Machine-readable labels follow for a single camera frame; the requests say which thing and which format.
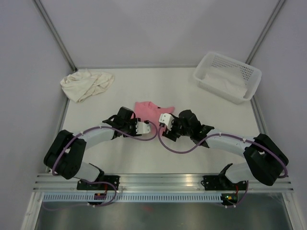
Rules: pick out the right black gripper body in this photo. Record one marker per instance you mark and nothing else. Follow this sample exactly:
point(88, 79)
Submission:
point(177, 130)

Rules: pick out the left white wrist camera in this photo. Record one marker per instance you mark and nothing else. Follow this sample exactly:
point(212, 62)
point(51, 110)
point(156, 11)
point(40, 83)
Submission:
point(142, 128)

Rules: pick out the left aluminium frame post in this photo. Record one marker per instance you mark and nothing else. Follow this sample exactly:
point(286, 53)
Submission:
point(52, 29)

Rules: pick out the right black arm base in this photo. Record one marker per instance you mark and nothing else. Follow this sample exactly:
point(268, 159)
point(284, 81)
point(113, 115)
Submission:
point(219, 182)

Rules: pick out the white slotted cable duct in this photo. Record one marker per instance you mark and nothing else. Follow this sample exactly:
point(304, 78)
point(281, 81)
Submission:
point(135, 197)

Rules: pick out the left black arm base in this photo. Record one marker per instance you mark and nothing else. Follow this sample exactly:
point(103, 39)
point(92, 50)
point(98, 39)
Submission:
point(104, 182)

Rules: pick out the white cloth in basket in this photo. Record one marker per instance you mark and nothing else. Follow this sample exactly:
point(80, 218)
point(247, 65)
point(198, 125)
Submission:
point(225, 82)

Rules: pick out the pink t-shirt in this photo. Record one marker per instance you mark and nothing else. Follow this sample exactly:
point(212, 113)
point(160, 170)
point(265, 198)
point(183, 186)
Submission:
point(149, 111)

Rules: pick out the aluminium frame post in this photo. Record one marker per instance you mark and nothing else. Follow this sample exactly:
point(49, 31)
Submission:
point(267, 27)
point(52, 29)

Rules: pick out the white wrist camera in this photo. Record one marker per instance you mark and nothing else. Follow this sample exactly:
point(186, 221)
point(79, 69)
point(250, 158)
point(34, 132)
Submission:
point(142, 128)
point(167, 120)

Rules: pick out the white plastic basket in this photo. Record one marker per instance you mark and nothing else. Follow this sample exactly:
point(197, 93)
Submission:
point(251, 75)

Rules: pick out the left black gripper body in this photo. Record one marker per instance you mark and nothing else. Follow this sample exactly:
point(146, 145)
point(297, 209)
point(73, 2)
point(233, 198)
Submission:
point(130, 127)

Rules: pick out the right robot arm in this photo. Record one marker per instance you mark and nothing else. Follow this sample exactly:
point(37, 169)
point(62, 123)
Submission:
point(264, 161)

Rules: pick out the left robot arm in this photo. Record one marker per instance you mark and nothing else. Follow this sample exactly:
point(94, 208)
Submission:
point(65, 155)

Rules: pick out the aluminium mounting rail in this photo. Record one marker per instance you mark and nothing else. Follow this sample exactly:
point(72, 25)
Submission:
point(183, 183)

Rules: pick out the right aluminium frame post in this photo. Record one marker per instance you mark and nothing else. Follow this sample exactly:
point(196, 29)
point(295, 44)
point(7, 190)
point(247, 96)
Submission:
point(267, 27)

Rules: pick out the cream white t-shirt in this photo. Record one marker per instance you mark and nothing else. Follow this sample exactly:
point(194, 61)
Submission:
point(86, 83)

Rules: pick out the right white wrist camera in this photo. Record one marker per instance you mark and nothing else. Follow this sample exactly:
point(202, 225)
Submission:
point(167, 120)

